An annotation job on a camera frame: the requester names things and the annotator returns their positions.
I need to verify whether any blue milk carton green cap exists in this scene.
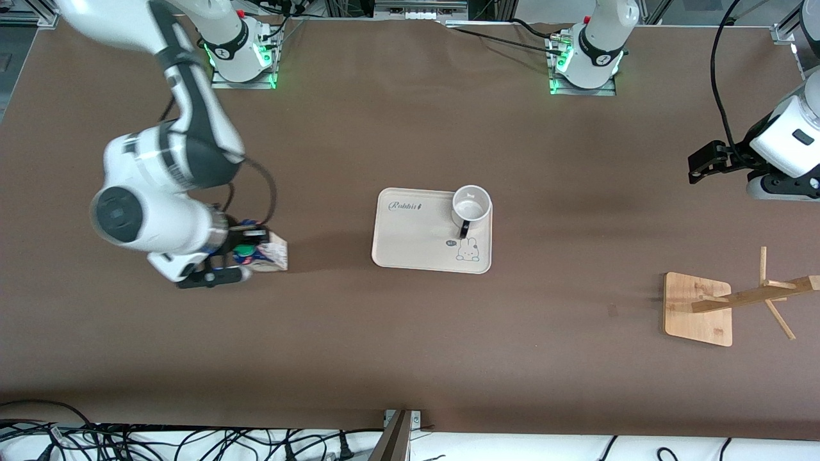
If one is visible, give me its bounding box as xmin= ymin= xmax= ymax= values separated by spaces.
xmin=232 ymin=232 xmax=289 ymax=273

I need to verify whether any white mug black handle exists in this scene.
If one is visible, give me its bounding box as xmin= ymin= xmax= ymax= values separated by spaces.
xmin=452 ymin=185 xmax=493 ymax=239

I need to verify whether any cream rabbit print tray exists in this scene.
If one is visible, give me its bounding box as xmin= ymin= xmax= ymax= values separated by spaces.
xmin=372 ymin=188 xmax=493 ymax=275

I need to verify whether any wooden mug rack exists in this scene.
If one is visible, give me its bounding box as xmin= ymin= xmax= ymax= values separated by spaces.
xmin=663 ymin=247 xmax=820 ymax=348

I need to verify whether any white power strip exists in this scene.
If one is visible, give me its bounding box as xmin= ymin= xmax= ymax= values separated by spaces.
xmin=375 ymin=0 xmax=468 ymax=20

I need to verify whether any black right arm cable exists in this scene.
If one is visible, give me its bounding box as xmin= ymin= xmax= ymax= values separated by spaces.
xmin=221 ymin=156 xmax=278 ymax=228

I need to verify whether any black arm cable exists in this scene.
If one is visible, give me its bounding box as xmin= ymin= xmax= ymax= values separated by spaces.
xmin=221 ymin=156 xmax=278 ymax=228
xmin=710 ymin=0 xmax=753 ymax=164

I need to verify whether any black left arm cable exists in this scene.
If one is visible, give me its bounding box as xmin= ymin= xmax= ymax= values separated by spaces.
xmin=710 ymin=0 xmax=753 ymax=164

